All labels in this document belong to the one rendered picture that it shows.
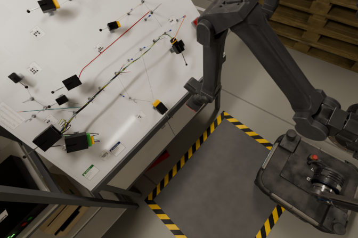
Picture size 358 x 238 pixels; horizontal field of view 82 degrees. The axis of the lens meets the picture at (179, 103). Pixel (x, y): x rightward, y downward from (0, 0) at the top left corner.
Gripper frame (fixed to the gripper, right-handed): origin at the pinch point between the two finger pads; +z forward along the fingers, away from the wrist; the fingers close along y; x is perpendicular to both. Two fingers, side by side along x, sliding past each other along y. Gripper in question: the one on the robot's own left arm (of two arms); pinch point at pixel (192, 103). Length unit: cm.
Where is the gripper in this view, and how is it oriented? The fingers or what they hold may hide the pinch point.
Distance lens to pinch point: 108.1
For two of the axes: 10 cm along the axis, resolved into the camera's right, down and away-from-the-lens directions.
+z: -2.5, 1.7, 9.5
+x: 7.7, 6.4, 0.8
